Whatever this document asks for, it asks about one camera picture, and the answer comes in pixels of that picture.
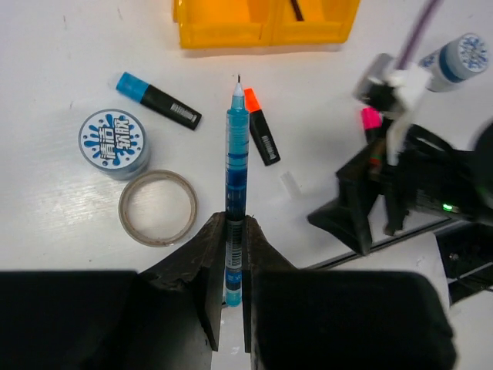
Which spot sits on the right blue putty jar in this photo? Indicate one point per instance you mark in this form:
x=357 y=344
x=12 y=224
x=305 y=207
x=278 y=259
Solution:
x=456 y=62

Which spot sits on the blue putty jar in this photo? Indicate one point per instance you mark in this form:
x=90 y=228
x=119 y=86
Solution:
x=115 y=143
x=456 y=62

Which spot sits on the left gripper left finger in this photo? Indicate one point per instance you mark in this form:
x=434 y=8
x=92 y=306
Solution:
x=198 y=267

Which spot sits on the blue cap black highlighter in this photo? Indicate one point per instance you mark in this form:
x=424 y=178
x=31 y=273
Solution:
x=158 y=101

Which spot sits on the orange cap black highlighter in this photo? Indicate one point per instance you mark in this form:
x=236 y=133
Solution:
x=260 y=130

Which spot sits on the left blue putty jar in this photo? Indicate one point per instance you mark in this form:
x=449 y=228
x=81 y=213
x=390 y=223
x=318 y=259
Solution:
x=115 y=143

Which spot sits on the yellow four-compartment organizer tray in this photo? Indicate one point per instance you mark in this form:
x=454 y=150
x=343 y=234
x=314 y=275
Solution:
x=250 y=23

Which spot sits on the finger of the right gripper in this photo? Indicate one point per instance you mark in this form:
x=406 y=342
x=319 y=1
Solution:
x=355 y=172
x=346 y=216

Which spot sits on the blue gel pen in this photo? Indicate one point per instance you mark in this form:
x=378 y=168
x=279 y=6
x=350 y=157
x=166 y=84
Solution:
x=236 y=163

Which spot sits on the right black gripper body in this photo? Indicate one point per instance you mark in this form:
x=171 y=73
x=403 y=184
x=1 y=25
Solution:
x=431 y=177

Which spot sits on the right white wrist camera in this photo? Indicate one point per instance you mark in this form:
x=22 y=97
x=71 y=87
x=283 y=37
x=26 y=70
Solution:
x=396 y=94

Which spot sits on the pink cap black highlighter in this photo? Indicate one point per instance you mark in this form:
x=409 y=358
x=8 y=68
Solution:
x=371 y=121

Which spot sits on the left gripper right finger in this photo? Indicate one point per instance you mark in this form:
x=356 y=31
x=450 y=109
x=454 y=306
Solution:
x=257 y=255

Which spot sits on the red pen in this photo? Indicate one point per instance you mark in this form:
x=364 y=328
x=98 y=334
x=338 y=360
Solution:
x=296 y=10

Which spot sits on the clear tape roll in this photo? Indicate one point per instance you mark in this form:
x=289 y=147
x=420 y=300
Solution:
x=158 y=208

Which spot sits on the clear pen cap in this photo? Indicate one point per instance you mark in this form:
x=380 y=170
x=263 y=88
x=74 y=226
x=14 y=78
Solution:
x=290 y=185

